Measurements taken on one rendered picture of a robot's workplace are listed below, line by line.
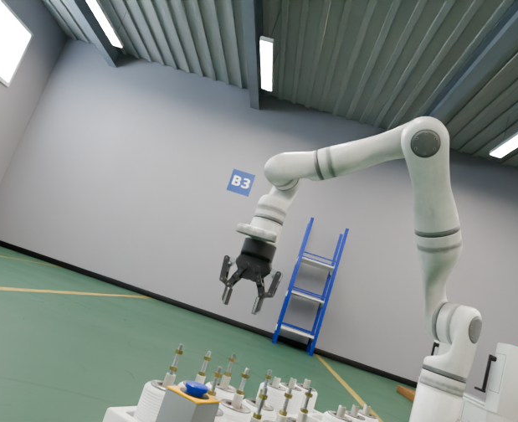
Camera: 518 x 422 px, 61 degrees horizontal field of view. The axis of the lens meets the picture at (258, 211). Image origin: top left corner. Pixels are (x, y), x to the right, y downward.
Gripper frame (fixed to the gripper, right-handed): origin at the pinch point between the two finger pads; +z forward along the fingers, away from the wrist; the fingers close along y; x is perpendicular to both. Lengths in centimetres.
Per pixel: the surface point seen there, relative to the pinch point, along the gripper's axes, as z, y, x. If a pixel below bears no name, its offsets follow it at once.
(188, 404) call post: 17.5, -2.9, 22.6
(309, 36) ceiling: -352, 134, -411
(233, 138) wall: -254, 262, -591
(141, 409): 27.7, 13.5, 0.8
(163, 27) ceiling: -352, 374, -442
